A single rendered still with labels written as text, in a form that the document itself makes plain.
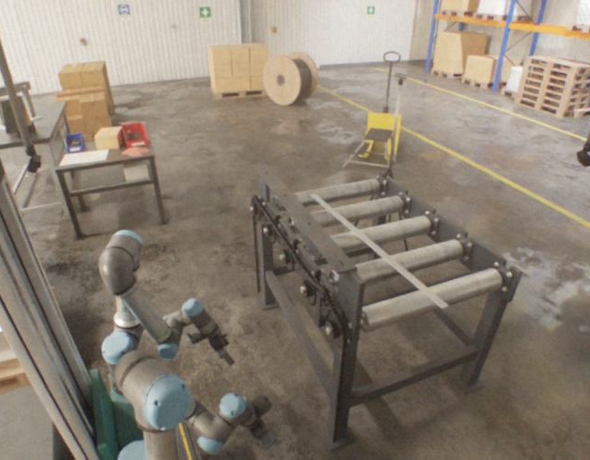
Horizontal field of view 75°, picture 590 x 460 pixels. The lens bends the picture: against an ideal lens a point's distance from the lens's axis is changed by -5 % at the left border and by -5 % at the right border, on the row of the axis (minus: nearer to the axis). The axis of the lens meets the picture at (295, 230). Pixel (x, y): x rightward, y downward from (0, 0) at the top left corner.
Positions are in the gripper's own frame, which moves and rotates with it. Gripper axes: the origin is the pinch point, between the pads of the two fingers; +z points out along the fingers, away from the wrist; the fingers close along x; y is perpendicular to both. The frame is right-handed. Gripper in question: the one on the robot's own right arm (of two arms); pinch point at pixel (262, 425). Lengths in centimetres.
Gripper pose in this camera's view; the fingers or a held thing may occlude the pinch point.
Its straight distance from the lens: 165.2
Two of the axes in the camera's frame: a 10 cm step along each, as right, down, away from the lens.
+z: 2.7, 6.1, 7.5
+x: 5.5, 5.4, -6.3
